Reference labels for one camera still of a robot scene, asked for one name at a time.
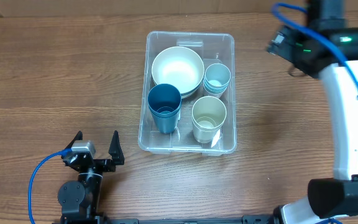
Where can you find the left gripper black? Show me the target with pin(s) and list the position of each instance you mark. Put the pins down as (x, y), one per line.
(96, 162)

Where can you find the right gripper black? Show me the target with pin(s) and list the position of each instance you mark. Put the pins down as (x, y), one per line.
(314, 69)

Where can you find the dark blue tall cup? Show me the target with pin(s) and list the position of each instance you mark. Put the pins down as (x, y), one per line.
(164, 100)
(166, 119)

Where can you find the grey small cup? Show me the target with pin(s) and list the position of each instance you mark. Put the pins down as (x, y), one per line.
(217, 76)

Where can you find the pink small cup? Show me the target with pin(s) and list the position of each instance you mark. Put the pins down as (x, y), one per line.
(208, 93)

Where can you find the light blue small cup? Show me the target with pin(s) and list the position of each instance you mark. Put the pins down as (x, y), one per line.
(214, 89)

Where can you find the mint green small cup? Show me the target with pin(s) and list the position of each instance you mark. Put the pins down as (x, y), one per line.
(214, 92)

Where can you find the cream bowl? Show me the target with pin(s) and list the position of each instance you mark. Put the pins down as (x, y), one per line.
(178, 66)
(188, 94)

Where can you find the cream tall cup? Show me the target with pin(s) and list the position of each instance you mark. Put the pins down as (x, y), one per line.
(209, 113)
(205, 132)

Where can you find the cream tall cup front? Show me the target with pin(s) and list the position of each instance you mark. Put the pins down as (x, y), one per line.
(205, 132)

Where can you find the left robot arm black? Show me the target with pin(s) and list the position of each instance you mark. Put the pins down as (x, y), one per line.
(80, 198)

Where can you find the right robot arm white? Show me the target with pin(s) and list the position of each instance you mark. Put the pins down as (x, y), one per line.
(329, 199)

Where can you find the clear plastic storage container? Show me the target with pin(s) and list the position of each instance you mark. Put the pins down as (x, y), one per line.
(212, 48)

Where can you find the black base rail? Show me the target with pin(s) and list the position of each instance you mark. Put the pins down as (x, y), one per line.
(246, 219)

